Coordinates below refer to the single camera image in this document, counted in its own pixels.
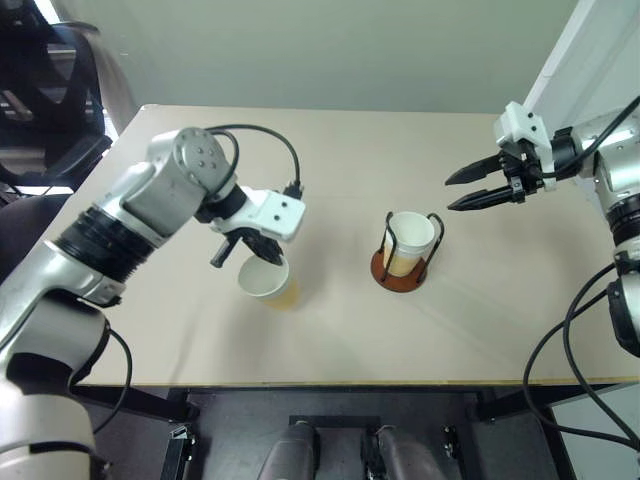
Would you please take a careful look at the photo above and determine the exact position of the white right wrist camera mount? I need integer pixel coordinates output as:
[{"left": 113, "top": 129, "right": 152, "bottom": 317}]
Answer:
[{"left": 492, "top": 101, "right": 559, "bottom": 192}]

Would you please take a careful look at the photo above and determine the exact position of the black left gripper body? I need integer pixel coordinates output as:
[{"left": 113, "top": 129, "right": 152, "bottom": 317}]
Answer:
[{"left": 223, "top": 227, "right": 275, "bottom": 250}]

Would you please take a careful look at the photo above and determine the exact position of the black office chair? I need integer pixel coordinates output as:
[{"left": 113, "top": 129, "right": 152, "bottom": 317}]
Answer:
[{"left": 0, "top": 0, "right": 114, "bottom": 201}]

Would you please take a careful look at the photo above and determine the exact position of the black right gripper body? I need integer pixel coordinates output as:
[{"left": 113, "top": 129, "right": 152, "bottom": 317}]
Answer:
[{"left": 497, "top": 139, "right": 546, "bottom": 205}]

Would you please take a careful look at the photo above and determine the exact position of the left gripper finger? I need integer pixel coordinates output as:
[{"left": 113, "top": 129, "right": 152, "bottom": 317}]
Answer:
[
  {"left": 209, "top": 237, "right": 238, "bottom": 270},
  {"left": 248, "top": 236, "right": 287, "bottom": 266}
]

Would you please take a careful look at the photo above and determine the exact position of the black seat cushion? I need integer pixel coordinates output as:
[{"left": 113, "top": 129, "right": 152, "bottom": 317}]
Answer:
[{"left": 0, "top": 197, "right": 67, "bottom": 286}]

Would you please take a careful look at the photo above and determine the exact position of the black wire cup holder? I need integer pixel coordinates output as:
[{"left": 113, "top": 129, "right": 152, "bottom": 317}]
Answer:
[{"left": 370, "top": 210, "right": 445, "bottom": 292}]

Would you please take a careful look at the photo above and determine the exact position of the grey chair backrest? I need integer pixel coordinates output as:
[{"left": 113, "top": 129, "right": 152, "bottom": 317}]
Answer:
[{"left": 49, "top": 19, "right": 140, "bottom": 137}]

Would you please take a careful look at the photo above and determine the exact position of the white and yellow paper cup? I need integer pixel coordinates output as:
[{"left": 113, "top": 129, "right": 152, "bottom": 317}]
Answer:
[
  {"left": 237, "top": 254, "right": 301, "bottom": 311},
  {"left": 387, "top": 211, "right": 435, "bottom": 251},
  {"left": 382, "top": 242, "right": 430, "bottom": 277}
]

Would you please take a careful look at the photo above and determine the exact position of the dark grey rounded cover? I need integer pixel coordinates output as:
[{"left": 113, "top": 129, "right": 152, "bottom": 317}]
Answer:
[
  {"left": 262, "top": 422, "right": 320, "bottom": 480},
  {"left": 374, "top": 424, "right": 449, "bottom": 480}
]

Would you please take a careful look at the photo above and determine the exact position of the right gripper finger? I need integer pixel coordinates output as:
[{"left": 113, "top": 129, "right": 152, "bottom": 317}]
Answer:
[
  {"left": 446, "top": 187, "right": 516, "bottom": 211},
  {"left": 444, "top": 153, "right": 504, "bottom": 187}
]

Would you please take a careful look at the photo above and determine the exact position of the black metal table leg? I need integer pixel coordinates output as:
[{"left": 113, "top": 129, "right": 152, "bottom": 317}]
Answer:
[
  {"left": 69, "top": 387, "right": 201, "bottom": 480},
  {"left": 474, "top": 383, "right": 609, "bottom": 480}
]

